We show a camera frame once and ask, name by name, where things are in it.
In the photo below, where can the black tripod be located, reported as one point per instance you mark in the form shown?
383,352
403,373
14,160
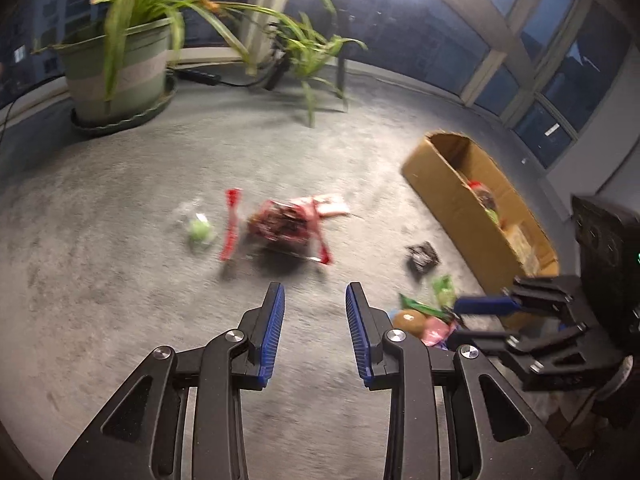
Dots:
342,70

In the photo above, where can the green pot saucer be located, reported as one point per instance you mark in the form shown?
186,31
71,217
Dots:
125,122

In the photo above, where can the small green candy packet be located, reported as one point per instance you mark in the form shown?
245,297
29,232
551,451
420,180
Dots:
442,290

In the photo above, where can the cardboard box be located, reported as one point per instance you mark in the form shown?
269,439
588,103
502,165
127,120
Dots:
450,195

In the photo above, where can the red date snack packet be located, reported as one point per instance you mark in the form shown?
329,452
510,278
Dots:
282,225
482,194

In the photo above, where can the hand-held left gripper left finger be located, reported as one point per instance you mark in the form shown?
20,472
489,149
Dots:
270,332

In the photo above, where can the small spider plantlet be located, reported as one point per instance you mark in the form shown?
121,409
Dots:
312,57

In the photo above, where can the black candy packet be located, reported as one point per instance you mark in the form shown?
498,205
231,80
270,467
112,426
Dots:
424,257

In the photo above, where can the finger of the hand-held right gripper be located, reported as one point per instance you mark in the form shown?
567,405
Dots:
482,305
475,339

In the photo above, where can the sandwich bread pack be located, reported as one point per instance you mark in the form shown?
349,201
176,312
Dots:
520,245

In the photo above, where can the pale green plant pot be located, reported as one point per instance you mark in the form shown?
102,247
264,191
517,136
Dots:
135,75

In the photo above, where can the large spider plant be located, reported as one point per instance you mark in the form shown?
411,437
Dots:
120,20

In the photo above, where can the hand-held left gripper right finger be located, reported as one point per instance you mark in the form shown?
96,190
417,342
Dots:
357,335

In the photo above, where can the pink fruit print packet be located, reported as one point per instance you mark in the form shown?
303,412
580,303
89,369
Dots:
436,332

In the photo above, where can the pink snack packet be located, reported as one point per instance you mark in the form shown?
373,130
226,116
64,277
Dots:
332,206

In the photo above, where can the green fruit clear packet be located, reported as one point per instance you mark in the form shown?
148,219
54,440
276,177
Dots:
493,216
201,230

